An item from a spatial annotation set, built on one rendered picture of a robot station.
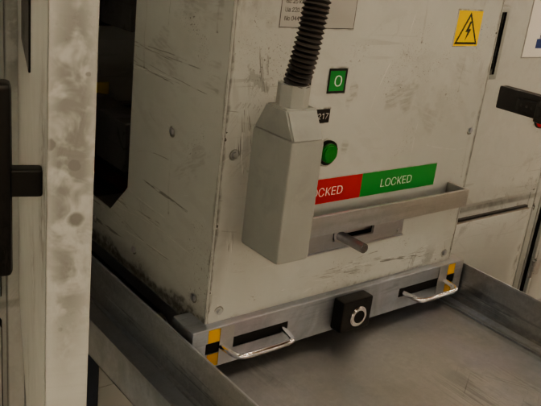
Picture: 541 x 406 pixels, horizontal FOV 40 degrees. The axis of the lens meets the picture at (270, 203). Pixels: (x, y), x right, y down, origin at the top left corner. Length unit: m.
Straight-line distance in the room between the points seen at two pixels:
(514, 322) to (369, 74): 0.50
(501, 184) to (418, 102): 0.88
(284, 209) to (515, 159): 1.20
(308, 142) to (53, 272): 0.36
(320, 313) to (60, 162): 0.64
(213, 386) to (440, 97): 0.53
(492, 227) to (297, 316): 1.01
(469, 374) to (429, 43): 0.47
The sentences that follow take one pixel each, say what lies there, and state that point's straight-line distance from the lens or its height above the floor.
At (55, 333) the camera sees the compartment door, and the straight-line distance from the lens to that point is 0.54.
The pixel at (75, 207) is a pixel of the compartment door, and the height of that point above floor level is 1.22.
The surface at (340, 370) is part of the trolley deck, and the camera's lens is 1.05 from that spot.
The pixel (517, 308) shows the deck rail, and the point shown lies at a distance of 1.25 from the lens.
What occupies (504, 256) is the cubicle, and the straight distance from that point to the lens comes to 2.07.
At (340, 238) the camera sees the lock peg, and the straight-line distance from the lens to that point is 1.03.
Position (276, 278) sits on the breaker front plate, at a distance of 1.00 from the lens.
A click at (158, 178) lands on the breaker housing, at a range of 1.00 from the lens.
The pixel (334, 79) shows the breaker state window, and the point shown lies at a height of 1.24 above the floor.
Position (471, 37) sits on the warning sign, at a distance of 1.14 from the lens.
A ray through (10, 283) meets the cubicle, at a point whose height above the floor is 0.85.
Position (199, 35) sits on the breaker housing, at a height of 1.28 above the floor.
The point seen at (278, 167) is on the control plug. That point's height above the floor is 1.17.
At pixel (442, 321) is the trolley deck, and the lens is 1.24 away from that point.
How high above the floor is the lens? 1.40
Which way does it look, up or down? 20 degrees down
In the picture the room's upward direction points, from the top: 7 degrees clockwise
